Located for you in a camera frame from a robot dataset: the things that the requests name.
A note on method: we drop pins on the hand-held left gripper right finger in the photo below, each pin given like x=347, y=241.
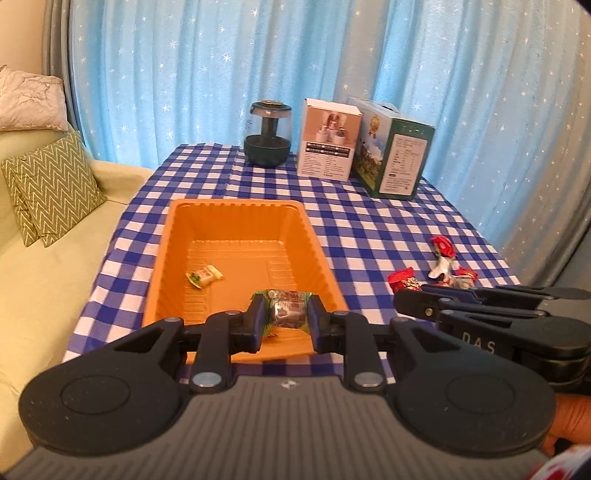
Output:
x=316, y=323

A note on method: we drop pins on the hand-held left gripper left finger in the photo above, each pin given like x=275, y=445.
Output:
x=258, y=319

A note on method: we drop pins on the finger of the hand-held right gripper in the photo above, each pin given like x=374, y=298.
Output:
x=517, y=295
x=415, y=305

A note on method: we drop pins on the red packet candy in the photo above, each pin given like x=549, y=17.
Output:
x=405, y=278

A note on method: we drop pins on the green dark candy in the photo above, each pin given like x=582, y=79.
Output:
x=288, y=310

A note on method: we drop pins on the red gold candy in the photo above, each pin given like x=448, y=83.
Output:
x=464, y=278

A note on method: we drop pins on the orange plastic tray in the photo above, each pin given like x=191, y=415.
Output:
x=231, y=230

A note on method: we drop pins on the person's right hand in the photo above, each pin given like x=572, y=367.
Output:
x=572, y=420

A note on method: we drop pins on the red twisted wrapper candy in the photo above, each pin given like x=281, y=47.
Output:
x=443, y=244

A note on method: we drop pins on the small white green candy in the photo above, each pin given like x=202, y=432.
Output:
x=204, y=275

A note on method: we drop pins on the blue white checkered tablecloth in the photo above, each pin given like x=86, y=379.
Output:
x=369, y=221

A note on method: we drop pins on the grey star curtain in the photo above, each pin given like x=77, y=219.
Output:
x=554, y=184

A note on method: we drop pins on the red printed white clothing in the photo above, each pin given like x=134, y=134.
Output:
x=568, y=466

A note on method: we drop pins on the green carton box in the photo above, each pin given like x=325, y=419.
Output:
x=401, y=161

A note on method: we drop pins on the dark green humidifier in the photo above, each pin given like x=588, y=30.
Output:
x=268, y=150

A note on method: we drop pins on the white product box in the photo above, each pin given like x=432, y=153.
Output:
x=323, y=152

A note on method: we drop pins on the pale yellow sofa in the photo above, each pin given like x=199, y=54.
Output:
x=55, y=286

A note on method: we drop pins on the green chevron pillow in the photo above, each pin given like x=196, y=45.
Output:
x=60, y=184
x=16, y=203

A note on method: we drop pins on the blue star curtain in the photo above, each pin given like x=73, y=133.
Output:
x=277, y=55

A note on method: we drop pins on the white marbled pillow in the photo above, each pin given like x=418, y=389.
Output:
x=32, y=99

